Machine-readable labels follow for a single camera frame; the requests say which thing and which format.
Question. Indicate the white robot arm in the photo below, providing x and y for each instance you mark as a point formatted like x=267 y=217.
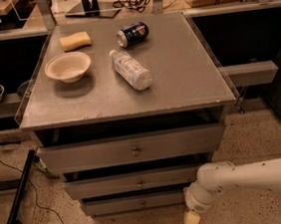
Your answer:
x=214 y=178

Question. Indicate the black bar on floor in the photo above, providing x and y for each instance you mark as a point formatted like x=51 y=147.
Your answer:
x=12 y=218

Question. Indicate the clear plastic water bottle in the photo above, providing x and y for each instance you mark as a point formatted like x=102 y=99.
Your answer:
x=131 y=70

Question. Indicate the blue pepsi can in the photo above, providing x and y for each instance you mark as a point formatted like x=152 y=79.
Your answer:
x=131 y=34

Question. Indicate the grey bottom drawer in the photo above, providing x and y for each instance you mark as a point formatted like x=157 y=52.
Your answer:
x=133 y=203

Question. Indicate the grey top drawer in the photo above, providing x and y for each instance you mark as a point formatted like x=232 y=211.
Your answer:
x=128 y=149

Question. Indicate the black monitor stand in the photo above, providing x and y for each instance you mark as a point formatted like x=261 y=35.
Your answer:
x=93 y=9

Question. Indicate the grey drawer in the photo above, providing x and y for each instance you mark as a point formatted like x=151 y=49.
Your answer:
x=128 y=149
x=128 y=182
x=133 y=203

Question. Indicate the grey middle drawer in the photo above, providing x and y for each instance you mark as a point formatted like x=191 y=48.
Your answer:
x=128 y=182

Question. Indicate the yellow sponge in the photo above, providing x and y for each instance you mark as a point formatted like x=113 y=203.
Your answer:
x=75 y=41

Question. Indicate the beige paper bowl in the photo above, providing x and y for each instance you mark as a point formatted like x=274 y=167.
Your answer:
x=68 y=67

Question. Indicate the grey drawer cabinet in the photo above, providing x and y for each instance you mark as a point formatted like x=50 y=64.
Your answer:
x=186 y=90

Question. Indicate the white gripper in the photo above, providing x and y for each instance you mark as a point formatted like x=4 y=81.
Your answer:
x=195 y=200

